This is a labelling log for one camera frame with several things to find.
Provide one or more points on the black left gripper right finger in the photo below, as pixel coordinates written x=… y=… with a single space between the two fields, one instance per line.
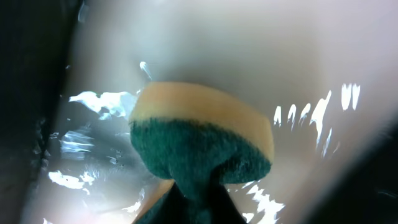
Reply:
x=223 y=210

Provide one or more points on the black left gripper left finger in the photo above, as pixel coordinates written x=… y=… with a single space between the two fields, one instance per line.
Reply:
x=171 y=208

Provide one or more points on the black tray with soapy water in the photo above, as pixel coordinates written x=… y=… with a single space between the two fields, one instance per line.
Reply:
x=323 y=72

